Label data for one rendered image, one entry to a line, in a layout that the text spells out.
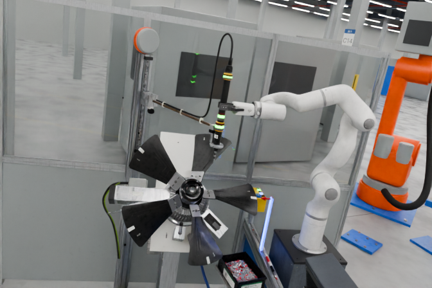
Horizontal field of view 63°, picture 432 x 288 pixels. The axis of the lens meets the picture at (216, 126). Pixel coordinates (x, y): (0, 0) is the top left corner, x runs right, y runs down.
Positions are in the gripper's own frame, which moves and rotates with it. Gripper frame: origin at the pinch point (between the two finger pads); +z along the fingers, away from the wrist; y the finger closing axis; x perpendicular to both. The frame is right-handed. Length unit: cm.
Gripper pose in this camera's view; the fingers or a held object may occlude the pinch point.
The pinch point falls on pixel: (222, 105)
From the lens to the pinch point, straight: 171.1
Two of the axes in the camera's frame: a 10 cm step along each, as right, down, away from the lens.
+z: -9.8, -1.1, -1.9
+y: -1.5, -2.7, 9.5
